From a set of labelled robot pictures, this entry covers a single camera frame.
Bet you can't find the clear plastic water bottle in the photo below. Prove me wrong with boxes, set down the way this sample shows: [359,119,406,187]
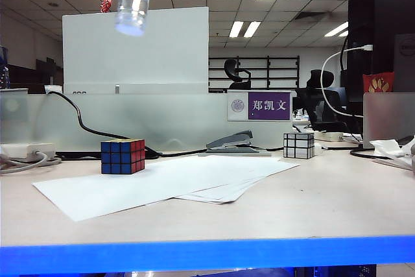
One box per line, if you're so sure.
[113,0,165,37]

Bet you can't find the grey stapler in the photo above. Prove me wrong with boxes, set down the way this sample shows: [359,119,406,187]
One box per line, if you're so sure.
[206,129,254,150]

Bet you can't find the frosted glass desk partition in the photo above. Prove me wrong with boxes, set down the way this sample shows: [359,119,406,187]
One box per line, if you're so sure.
[0,91,294,153]

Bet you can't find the black office chair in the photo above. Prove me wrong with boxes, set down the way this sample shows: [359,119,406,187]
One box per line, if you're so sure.
[296,69,350,132]
[224,58,252,91]

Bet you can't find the purple name plate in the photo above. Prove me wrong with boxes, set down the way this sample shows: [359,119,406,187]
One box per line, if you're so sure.
[226,90,294,123]

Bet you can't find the black shelf rack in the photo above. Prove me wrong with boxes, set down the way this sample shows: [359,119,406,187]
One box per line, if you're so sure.
[209,55,301,90]

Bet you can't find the coloured Rubik's cube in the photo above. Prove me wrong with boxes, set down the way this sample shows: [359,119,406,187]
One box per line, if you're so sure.
[100,138,146,175]

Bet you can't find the silver mirror cube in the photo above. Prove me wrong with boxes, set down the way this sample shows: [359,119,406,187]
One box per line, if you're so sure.
[283,132,316,160]

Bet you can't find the fluorescent ceiling light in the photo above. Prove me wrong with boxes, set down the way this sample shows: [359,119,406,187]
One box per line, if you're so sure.
[228,21,244,39]
[243,21,262,39]
[324,21,350,38]

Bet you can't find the white monitor back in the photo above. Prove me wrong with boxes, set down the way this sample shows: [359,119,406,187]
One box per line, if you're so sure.
[62,6,210,95]

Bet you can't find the large white paper sheet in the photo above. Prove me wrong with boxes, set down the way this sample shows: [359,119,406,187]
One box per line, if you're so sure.
[31,155,265,223]

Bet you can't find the blue table edge strip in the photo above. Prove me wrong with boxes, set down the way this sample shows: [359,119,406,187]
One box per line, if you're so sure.
[0,235,415,275]

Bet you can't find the red packet with gold print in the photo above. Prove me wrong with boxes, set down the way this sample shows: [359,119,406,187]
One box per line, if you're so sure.
[362,72,396,93]

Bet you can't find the crumpled white tissue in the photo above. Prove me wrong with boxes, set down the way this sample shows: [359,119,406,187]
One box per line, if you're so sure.
[369,139,415,161]

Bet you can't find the silver frosted panel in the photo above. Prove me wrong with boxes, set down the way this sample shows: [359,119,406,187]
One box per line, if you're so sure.
[362,91,415,149]

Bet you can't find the white power adapter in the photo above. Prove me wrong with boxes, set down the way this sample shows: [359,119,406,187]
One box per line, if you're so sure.
[0,142,56,161]

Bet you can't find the black monitor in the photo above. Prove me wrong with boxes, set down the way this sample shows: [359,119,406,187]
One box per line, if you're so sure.
[340,0,415,135]

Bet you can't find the grey Dell monitor stand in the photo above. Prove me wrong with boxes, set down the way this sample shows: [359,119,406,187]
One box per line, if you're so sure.
[394,33,415,93]

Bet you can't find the black cable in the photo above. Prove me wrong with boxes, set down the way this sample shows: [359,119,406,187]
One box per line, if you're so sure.
[349,133,406,160]
[47,90,208,160]

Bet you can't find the grey power cord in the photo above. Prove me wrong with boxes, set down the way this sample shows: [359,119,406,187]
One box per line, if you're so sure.
[0,150,62,175]

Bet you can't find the white USB cable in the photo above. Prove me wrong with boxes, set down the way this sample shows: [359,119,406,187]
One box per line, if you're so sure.
[320,44,374,118]

